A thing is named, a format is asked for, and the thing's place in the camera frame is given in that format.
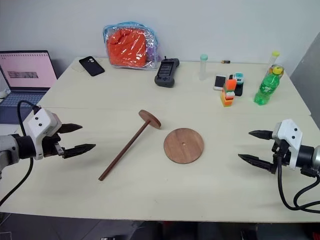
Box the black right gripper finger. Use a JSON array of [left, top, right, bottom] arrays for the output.
[[237, 153, 276, 174], [248, 129, 275, 141]]

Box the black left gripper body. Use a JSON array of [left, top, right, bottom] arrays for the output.
[[42, 133, 66, 159]]

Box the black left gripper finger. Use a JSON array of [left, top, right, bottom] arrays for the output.
[[62, 143, 97, 160], [59, 122, 84, 135]]

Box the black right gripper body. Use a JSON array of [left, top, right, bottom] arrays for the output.
[[270, 139, 292, 175]]

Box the wooden rod with small disc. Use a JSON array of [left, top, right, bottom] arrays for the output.
[[98, 109, 162, 182]]

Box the orange cloth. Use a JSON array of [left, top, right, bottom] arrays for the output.
[[106, 28, 148, 68]]

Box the green plastic soda bottle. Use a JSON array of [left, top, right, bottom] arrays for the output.
[[253, 64, 285, 107]]

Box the orange yellow toy block stack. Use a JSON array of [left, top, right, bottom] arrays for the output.
[[219, 78, 238, 108]]

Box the white teal small device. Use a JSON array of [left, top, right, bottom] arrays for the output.
[[233, 72, 245, 85]]

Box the black smartphone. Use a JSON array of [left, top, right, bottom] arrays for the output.
[[78, 55, 106, 77]]

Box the white smartphone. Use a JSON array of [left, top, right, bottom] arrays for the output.
[[212, 74, 228, 92]]

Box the open laptop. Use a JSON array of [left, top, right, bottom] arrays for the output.
[[0, 50, 59, 125]]

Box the round wooden base disc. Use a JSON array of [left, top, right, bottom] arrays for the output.
[[163, 127, 205, 165]]

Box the grey board panel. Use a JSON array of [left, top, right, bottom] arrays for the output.
[[288, 31, 320, 117]]

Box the clear tube yellow cap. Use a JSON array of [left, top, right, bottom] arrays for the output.
[[264, 50, 281, 76]]

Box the clear tube green cap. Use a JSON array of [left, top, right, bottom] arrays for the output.
[[198, 53, 209, 81]]

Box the black handheld controller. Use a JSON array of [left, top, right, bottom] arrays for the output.
[[154, 57, 181, 89]]

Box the clear plastic zip bag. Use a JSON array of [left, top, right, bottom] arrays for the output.
[[102, 23, 161, 72]]

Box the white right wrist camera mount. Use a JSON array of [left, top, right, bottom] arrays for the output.
[[271, 119, 304, 171]]

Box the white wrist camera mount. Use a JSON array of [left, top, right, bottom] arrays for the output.
[[271, 119, 304, 171], [23, 107, 63, 161]]

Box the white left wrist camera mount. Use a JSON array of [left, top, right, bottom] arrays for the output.
[[23, 107, 63, 161]]

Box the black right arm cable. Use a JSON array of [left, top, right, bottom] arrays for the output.
[[276, 147, 320, 211]]

